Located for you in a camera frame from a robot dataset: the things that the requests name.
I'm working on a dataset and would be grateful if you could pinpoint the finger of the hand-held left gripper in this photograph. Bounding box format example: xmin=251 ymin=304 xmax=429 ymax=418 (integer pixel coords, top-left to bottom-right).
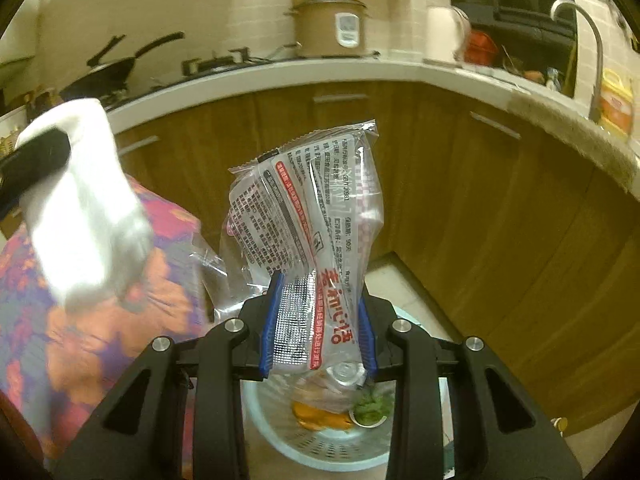
xmin=0 ymin=129 xmax=71 ymax=218

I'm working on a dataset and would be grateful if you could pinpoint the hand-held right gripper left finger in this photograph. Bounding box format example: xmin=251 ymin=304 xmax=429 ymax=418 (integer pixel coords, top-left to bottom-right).
xmin=52 ymin=270 xmax=286 ymax=480

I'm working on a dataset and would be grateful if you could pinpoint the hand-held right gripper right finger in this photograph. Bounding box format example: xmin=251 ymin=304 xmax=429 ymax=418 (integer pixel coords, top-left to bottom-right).
xmin=357 ymin=295 xmax=583 ymax=480

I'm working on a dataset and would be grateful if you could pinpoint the green bok choy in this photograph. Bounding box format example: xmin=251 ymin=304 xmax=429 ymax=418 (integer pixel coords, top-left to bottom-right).
xmin=350 ymin=392 xmax=396 ymax=426

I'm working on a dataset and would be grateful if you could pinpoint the large white paper tissue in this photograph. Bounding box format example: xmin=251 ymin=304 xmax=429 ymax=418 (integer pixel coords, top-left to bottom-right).
xmin=17 ymin=99 xmax=153 ymax=311

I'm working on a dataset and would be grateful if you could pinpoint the orange peel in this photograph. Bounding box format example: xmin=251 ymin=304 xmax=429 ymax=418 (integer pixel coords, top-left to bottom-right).
xmin=291 ymin=400 xmax=353 ymax=431

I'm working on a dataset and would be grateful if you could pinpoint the teal plastic basket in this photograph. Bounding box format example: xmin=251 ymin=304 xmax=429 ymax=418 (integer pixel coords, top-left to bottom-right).
xmin=240 ymin=312 xmax=453 ymax=472

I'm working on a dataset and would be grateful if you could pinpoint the black wok with lid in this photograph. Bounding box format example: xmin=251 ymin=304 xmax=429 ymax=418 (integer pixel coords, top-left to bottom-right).
xmin=60 ymin=31 xmax=186 ymax=103

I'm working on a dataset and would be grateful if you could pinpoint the floral tablecloth table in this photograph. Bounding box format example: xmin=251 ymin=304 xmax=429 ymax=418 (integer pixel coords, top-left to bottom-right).
xmin=0 ymin=172 xmax=206 ymax=466

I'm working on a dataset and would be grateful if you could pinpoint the wooden kitchen cabinet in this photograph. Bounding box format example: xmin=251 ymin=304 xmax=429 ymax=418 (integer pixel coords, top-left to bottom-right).
xmin=115 ymin=80 xmax=636 ymax=436

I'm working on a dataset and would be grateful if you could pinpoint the black gas stove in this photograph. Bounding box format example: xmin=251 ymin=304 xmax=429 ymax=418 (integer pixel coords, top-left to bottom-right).
xmin=105 ymin=47 xmax=261 ymax=106

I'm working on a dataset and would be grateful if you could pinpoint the grey dish towel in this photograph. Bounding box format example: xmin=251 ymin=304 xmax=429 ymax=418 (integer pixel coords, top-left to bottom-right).
xmin=507 ymin=92 xmax=640 ymax=193

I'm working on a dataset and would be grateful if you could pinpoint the beige rice cooker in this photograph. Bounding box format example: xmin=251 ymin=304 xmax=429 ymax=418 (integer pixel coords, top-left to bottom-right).
xmin=285 ymin=0 xmax=369 ymax=58

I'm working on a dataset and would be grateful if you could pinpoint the white electric kettle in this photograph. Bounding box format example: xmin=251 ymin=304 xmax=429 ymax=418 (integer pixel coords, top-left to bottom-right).
xmin=426 ymin=5 xmax=471 ymax=63

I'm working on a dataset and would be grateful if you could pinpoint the red pot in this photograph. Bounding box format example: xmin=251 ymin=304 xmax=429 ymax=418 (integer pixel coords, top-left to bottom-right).
xmin=462 ymin=30 xmax=501 ymax=66

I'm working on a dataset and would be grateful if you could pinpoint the yellow detergent bottle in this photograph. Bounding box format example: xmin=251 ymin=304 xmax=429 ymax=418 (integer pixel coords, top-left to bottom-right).
xmin=597 ymin=69 xmax=635 ymax=136

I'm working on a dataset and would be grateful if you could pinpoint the steel kitchen faucet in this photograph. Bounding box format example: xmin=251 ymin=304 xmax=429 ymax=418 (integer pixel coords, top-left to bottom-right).
xmin=550 ymin=0 xmax=603 ymax=123

